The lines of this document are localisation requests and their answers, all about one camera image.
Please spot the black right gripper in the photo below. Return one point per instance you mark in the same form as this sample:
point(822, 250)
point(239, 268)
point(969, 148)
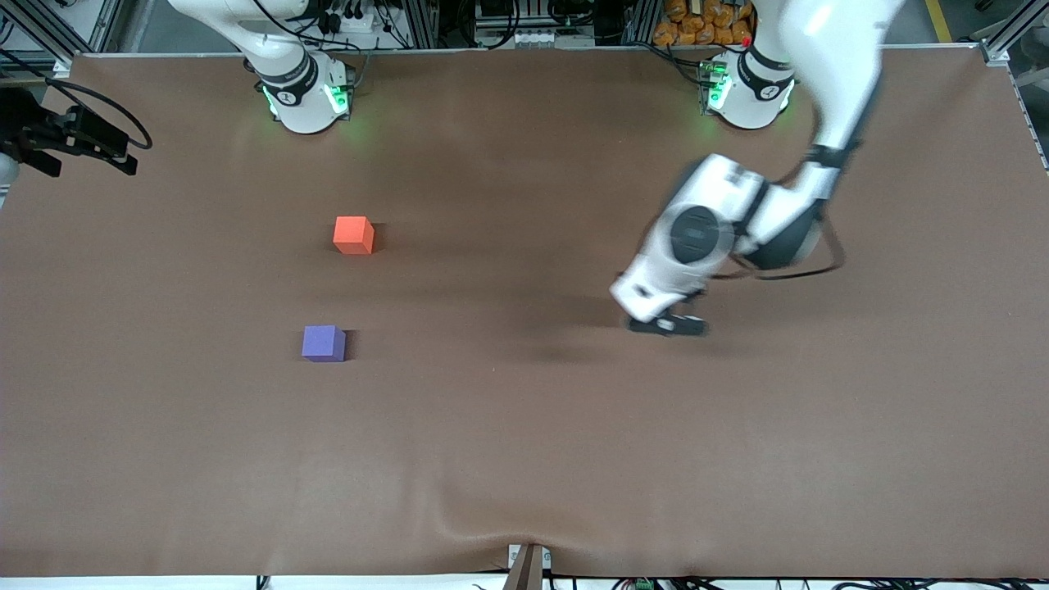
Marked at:
point(26, 131)

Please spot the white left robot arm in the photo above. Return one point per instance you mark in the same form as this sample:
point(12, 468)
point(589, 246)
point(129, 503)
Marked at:
point(828, 74)

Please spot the orange foam block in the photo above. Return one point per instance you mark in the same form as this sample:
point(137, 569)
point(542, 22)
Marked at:
point(353, 234)

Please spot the purple foam block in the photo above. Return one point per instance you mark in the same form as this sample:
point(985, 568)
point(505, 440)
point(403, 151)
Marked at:
point(323, 342)

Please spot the white power strip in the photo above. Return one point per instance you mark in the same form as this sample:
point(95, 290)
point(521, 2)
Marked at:
point(356, 20)

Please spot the brown table cover mat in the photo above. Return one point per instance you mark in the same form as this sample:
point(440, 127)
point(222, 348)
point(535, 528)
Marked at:
point(524, 426)

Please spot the pile of orange packets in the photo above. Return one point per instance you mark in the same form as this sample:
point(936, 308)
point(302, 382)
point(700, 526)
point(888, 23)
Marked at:
point(701, 20)

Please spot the grey metal mount bracket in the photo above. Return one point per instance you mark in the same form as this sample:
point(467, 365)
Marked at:
point(527, 567)

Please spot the aluminium frame profile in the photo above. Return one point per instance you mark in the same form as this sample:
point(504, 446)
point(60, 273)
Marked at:
point(1008, 37)

